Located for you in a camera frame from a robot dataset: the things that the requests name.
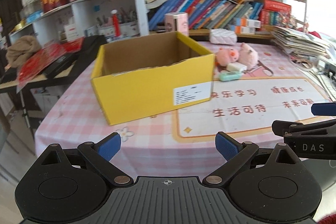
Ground pink cylindrical canister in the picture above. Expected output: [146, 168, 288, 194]
[165, 12, 189, 36]

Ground white pen holder box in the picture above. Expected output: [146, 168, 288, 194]
[97, 20, 139, 39]

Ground black electronic keyboard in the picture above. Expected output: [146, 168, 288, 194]
[1, 35, 107, 93]

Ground yellow cardboard box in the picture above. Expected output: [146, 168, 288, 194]
[91, 32, 215, 126]

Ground red packaged decorations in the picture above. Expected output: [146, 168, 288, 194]
[17, 37, 84, 93]

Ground red tassel ornament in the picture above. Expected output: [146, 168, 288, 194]
[110, 9, 121, 37]

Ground tan crumpled cloth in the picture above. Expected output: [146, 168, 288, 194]
[6, 35, 42, 68]

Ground white quilted pouch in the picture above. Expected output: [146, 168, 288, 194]
[209, 28, 238, 46]

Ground white eraser block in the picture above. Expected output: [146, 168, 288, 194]
[226, 62, 247, 73]

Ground pink plush pig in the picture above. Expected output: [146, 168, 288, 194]
[238, 43, 259, 70]
[216, 48, 239, 67]

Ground cartoon desk mat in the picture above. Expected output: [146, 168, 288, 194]
[172, 44, 330, 143]

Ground stack of papers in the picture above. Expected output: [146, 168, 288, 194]
[271, 26, 335, 59]

